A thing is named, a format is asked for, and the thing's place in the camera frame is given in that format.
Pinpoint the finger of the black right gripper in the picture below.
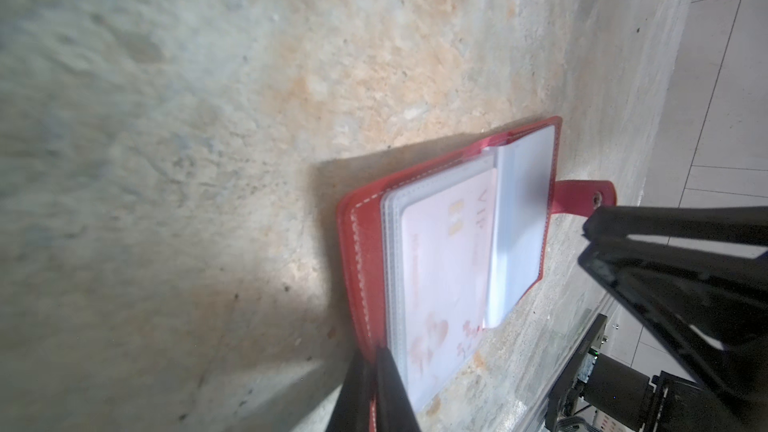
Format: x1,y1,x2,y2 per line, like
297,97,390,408
578,245,767,408
583,206,767,246

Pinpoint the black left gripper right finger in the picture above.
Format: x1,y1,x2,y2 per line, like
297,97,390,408
376,348,421,432

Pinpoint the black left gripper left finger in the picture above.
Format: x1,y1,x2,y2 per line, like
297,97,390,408
326,351,375,432

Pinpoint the red leather card holder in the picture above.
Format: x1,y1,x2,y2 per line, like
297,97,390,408
337,117,617,395

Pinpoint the pink vip credit card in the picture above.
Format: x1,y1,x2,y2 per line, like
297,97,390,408
401,169,497,410

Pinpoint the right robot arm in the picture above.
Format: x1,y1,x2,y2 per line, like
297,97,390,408
545,207,767,431

